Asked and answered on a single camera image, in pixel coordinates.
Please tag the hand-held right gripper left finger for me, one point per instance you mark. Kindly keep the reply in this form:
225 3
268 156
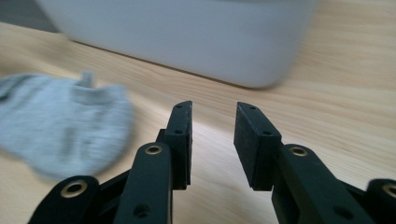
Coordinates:
149 186

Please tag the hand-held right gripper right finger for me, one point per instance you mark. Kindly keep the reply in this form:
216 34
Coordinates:
299 186

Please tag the grey sock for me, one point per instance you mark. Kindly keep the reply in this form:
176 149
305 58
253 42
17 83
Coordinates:
62 124

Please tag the white compartment storage box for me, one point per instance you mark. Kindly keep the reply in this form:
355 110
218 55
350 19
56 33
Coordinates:
186 37

